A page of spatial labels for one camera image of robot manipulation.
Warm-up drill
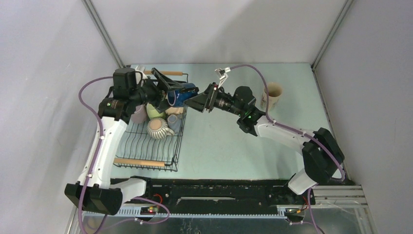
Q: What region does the seashell coral print mug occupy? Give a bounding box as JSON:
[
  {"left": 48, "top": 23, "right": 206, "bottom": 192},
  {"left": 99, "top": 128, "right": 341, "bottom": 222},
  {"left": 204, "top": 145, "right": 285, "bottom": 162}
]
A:
[{"left": 260, "top": 82, "right": 282, "bottom": 111}]

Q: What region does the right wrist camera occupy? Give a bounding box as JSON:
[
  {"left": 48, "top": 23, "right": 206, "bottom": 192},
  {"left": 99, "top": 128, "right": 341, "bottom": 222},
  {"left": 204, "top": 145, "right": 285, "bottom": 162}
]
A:
[{"left": 215, "top": 67, "right": 231, "bottom": 88}]

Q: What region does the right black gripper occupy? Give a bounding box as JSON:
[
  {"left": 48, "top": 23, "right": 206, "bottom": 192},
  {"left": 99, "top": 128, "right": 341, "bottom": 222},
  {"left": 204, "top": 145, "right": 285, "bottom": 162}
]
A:
[{"left": 183, "top": 83, "right": 244, "bottom": 117}]

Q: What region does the white ribbed mug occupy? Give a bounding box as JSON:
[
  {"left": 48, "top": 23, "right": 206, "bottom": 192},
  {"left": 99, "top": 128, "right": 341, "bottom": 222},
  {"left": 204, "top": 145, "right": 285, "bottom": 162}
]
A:
[{"left": 147, "top": 118, "right": 175, "bottom": 140}]

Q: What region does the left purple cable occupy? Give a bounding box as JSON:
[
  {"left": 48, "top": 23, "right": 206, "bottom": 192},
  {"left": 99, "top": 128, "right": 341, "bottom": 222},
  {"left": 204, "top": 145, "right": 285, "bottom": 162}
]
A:
[{"left": 77, "top": 76, "right": 114, "bottom": 234}]

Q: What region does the grey-blue small cup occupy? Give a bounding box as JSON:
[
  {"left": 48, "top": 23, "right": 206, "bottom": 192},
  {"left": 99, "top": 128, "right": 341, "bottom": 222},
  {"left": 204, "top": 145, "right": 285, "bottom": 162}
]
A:
[{"left": 167, "top": 114, "right": 182, "bottom": 134}]

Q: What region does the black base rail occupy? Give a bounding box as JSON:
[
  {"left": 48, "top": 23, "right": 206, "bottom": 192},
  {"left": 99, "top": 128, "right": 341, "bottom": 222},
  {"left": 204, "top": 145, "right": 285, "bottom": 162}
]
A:
[{"left": 110, "top": 178, "right": 317, "bottom": 217}]

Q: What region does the light green cup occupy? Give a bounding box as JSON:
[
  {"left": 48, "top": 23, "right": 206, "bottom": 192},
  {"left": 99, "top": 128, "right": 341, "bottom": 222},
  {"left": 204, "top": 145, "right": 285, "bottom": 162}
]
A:
[{"left": 146, "top": 103, "right": 166, "bottom": 119}]

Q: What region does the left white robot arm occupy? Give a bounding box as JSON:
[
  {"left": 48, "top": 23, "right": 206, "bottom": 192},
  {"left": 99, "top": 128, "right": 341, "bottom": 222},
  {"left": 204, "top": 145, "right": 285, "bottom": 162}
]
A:
[{"left": 64, "top": 67, "right": 185, "bottom": 215}]

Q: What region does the mauve cup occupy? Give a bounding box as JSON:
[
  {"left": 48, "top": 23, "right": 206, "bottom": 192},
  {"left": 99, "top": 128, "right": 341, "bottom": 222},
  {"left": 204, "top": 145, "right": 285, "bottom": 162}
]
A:
[{"left": 131, "top": 105, "right": 148, "bottom": 124}]

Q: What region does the black wire dish rack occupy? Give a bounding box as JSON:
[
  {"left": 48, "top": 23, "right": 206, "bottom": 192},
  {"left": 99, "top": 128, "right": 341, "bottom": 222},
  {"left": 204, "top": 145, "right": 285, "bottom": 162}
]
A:
[{"left": 102, "top": 68, "right": 183, "bottom": 171}]

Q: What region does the peach teapot-shaped cup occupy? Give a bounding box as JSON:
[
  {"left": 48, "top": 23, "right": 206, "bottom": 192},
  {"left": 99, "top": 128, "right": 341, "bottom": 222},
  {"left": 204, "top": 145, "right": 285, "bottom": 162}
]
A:
[{"left": 165, "top": 107, "right": 185, "bottom": 115}]

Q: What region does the dark blue mug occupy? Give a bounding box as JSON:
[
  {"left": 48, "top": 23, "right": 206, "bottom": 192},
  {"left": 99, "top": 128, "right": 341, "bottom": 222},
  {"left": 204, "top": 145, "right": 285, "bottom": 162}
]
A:
[{"left": 167, "top": 83, "right": 199, "bottom": 107}]

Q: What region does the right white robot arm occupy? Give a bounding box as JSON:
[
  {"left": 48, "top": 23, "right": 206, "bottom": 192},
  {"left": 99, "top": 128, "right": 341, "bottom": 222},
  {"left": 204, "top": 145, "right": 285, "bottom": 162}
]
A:
[{"left": 184, "top": 83, "right": 345, "bottom": 204}]

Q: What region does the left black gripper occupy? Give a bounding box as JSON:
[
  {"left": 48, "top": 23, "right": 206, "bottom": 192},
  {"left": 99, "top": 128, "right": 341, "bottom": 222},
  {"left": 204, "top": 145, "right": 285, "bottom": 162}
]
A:
[{"left": 130, "top": 68, "right": 185, "bottom": 114}]

